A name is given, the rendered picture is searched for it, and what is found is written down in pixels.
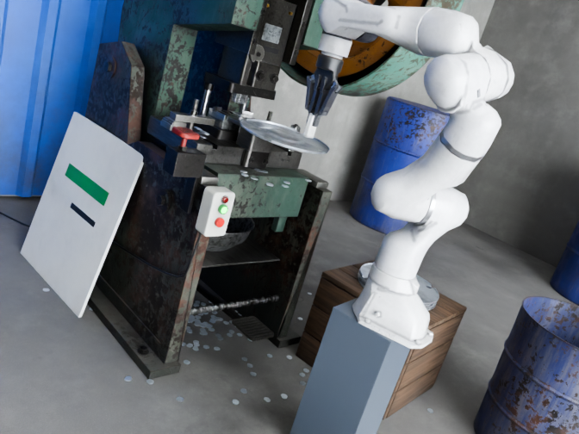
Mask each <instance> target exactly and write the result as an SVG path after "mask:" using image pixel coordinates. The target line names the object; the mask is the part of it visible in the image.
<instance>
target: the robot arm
mask: <svg viewBox="0 0 579 434"><path fill-rule="evenodd" d="M318 15H319V21H320V24H321V27H322V28H323V31H322V35H321V40H320V43H319V46H318V49H319V50H321V53H322V54H324V55H322V54H319V55H318V58H317V61H316V64H315V65H316V67H317V69H316V71H315V72H314V75H312V76H307V82H308V85H307V93H306V101H305V109H306V110H307V111H308V118H307V121H306V123H307V126H306V128H305V132H304V135H303V136H305V137H307V138H313V137H314V133H315V130H316V128H317V127H318V126H319V122H320V119H321V117H322V116H327V114H328V112H329V110H330V108H331V107H332V105H333V102H334V100H335V98H336V96H337V95H338V93H339V92H340V91H341V90H342V86H340V85H339V84H338V75H339V73H341V70H342V66H343V64H344V62H343V60H341V59H343V57H346V58H348V54H349V52H350V49H351V46H352V40H356V41H360V42H363V43H370V42H372V41H374V40H375V39H376V38H377V37H378V36H380V37H382V38H384V39H385V40H389V41H391V42H393V43H395V44H396V45H398V46H400V47H403V48H405V49H407V50H409V51H410V52H412V53H415V54H417V55H420V56H425V57H431V58H435V59H433V60H432V61H431V62H430V63H429V64H428V65H427V68H426V71H425V73H424V86H425V89H426V93H427V94H428V95H429V97H430V98H431V100H432V101H433V102H434V103H435V104H436V106H437V108H438V110H439V111H441V112H445V113H450V118H449V121H448V122H447V124H446V126H445V127H444V129H443V130H442V131H441V133H440V134H439V136H438V137H437V138H436V140H435V141H434V142H433V143H432V144H431V146H430V147H429V148H428V150H427V151H426V153H425V154H424V155H423V156H422V157H421V158H419V159H417V160H415V161H414V162H413V163H412V164H410V165H408V166H407V167H405V168H404V169H401V170H396V171H393V172H390V173H387V174H384V175H383V176H381V177H379V178H378V179H377V180H376V182H375V184H374V185H373V188H372V191H371V193H370V196H371V204H372V205H373V207H374V209H375V210H376V211H378V212H380V213H382V214H385V215H387V216H389V217H390V218H393V219H398V220H405V221H408V223H407V225H405V227H403V228H402V229H398V230H395V231H393V232H390V233H388V234H387V235H386V236H385V237H384V238H383V242H382V243H381V246H380V248H379V251H378V253H377V257H376V259H375V262H374V263H373V264H372V265H371V268H370V272H369V275H368V278H367V281H366V284H365V285H364V289H363V290H362V292H361V294H360V296H359V297H358V298H357V299H356V301H355V302H354V303H353V304H352V309H353V312H354V313H355V315H356V316H357V319H358V323H359V324H361V325H363V326H366V327H368V328H370V329H371V330H373V331H375V332H378V333H380V334H382V335H384V336H385V337H387V338H390V339H392V340H394V341H396V342H397V343H399V344H402V345H404V346H406V347H408V348H409V349H422V348H424V347H425V346H427V345H428V344H430V343H431V342H432V341H433V333H432V332H431V331H430V330H428V329H427V328H428V325H429V320H430V315H429V312H428V311H427V309H426V307H425V305H424V304H423V302H422V300H421V299H420V297H419V296H418V294H417V291H418V289H419V286H420V284H419V283H418V281H417V279H416V273H417V271H418V269H419V267H420V264H421V262H422V259H423V257H424V256H425V254H426V252H427V250H428V248H429V247H430V246H431V245H432V244H433V242H434V241H435V240H436V239H438V238H439V237H440V236H442V235H443V234H444V233H446V232H447V231H449V230H451V229H452V228H455V227H457V226H460V225H461V224H462V223H463V222H464V220H465V219H466V218H467V215H468V212H469V203H468V200H467V197H466V195H465V194H463V193H461V192H459V191H458V190H456V189H454V188H452V187H455V186H458V185H459V184H461V183H463V182H464V181H465V179H466V178H467V177H468V175H469V174H470V173H471V172H472V171H473V170H474V168H475V167H476V165H477V164H478V163H479V162H480V160H481V159H483V157H484V155H485V154H486V152H487V150H488V149H489V148H490V146H491V144H492V142H493V140H494V138H495V136H496V135H497V133H498V131H499V129H500V127H501V118H500V116H499V115H498V113H497V111H496V110H494V109H493V108H492V107H491V106H489V105H488V104H487V103H486V102H489V101H492V100H495V99H497V98H500V97H502V96H504V95H506V94H507V93H508V92H509V90H510V88H511V87H512V85H513V83H514V70H513V67H512V65H511V63H510V62H509V61H508V60H506V59H505V58H503V57H502V56H501V55H500V54H499V53H497V52H496V51H495V50H493V49H492V48H491V47H490V46H485V47H482V45H481V44H480V43H479V27H478V23H477V22H476V20H475V19H474V18H473V16H470V15H466V14H464V13H462V12H459V11H456V10H454V9H443V8H440V7H399V6H376V5H372V4H370V3H369V2H368V1H367V0H324V1H323V2H322V3H321V6H320V8H319V11H318ZM326 55H328V56H331V57H333V58H331V57H328V56H326ZM335 58H337V59H335Z"/></svg>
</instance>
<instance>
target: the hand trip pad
mask: <svg viewBox="0 0 579 434"><path fill-rule="evenodd" d="M171 131H172V132H173V133H174V134H176V135H177V136H179V137H181V138H182V139H181V143H180V146H183V147H186V143H187V140H199V137H200V135H199V134H198V133H196V132H194V131H192V130H191V129H188V128H187V127H173V128H172V130H171Z"/></svg>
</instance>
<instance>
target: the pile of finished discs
mask: <svg viewBox="0 0 579 434"><path fill-rule="evenodd" d="M372 264H373V263H366V264H364V265H362V266H361V268H360V269H359V272H358V281H359V283H360V284H361V286H362V287H363V288H364V285H365V284H366V281H367V278H368V275H369V272H370V268H371V265H372ZM416 279H417V281H418V283H419V284H420V286H419V289H418V291H417V294H418V296H419V297H420V299H421V300H422V302H423V304H424V305H425V307H426V309H427V311H429V310H431V309H434V308H435V306H436V303H437V301H438V299H439V292H438V291H437V289H436V288H432V286H431V285H432V284H431V283H429V282H428V281H426V280H425V279H423V278H421V277H420V276H417V275H416Z"/></svg>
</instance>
